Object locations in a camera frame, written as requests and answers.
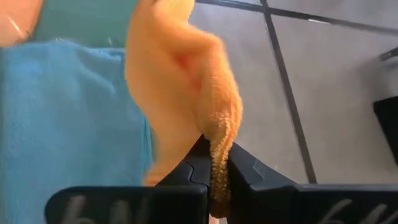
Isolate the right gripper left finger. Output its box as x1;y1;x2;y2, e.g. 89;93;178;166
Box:
44;134;213;224

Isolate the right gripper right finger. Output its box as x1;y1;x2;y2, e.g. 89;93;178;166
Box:
228;142;398;224

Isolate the blue microfiber towel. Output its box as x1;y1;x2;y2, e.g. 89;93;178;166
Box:
0;39;155;224

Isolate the large black box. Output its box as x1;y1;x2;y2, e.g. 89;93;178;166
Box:
373;95;398;166

